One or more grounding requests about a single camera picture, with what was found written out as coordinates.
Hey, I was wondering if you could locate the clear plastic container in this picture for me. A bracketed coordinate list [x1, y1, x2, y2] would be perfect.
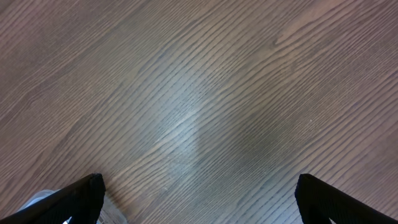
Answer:
[18, 189, 127, 224]

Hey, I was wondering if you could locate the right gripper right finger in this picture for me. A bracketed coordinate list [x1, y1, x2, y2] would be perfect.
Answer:
[295, 174, 397, 224]

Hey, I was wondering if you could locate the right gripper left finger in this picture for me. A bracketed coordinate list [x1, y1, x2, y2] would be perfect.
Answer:
[1, 173, 106, 224]

